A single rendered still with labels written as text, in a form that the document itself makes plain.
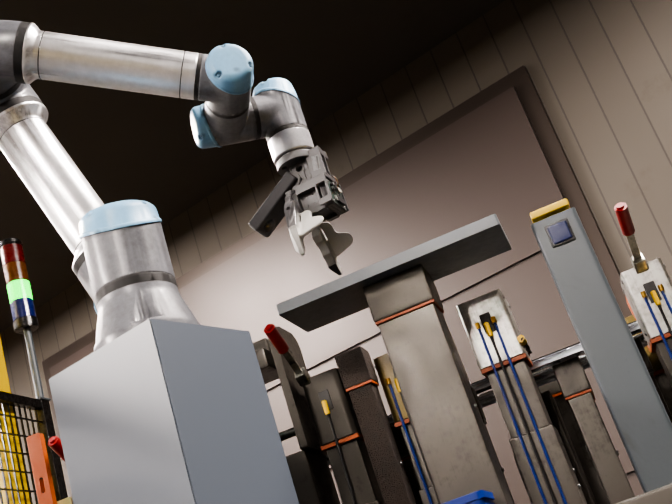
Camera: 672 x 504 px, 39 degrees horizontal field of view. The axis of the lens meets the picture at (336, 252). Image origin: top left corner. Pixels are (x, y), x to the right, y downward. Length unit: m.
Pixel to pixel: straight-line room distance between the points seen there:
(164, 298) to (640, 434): 0.68
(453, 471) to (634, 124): 2.64
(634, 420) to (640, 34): 2.76
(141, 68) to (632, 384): 0.87
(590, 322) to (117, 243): 0.68
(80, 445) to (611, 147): 2.94
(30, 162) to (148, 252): 0.34
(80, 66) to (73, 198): 0.21
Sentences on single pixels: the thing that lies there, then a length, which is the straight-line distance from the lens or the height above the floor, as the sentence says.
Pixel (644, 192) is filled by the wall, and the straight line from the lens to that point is 3.81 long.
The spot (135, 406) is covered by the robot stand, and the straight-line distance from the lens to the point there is 1.22.
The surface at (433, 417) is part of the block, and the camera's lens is 1.42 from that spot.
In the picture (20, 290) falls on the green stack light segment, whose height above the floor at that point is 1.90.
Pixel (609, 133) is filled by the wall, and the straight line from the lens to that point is 3.91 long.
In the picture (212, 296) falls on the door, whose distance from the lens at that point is 4.73.
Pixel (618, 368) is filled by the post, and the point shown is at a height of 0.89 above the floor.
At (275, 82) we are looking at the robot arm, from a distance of 1.68.
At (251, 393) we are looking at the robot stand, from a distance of 1.31.
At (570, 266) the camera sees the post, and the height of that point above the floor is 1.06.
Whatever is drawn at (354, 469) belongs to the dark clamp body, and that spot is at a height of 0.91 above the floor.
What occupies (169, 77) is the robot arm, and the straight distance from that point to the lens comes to 1.54.
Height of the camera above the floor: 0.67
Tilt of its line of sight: 21 degrees up
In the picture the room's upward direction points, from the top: 19 degrees counter-clockwise
